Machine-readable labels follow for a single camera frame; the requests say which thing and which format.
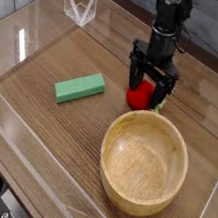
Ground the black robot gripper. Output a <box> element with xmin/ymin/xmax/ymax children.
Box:
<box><xmin>129</xmin><ymin>39</ymin><xmax>179</xmax><ymax>110</ymax></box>

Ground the clear acrylic tray enclosure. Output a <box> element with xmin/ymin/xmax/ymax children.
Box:
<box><xmin>0</xmin><ymin>0</ymin><xmax>218</xmax><ymax>218</ymax></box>

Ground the green rectangular block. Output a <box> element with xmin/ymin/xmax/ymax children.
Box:
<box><xmin>54</xmin><ymin>73</ymin><xmax>106</xmax><ymax>104</ymax></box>

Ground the red plush fruit green leaf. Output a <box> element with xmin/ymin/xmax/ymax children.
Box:
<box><xmin>123</xmin><ymin>77</ymin><xmax>170</xmax><ymax>117</ymax></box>

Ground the wooden bowl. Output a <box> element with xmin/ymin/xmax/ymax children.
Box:
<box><xmin>100</xmin><ymin>110</ymin><xmax>189</xmax><ymax>217</ymax></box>

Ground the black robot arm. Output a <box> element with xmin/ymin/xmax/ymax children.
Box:
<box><xmin>126</xmin><ymin>0</ymin><xmax>193</xmax><ymax>111</ymax></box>

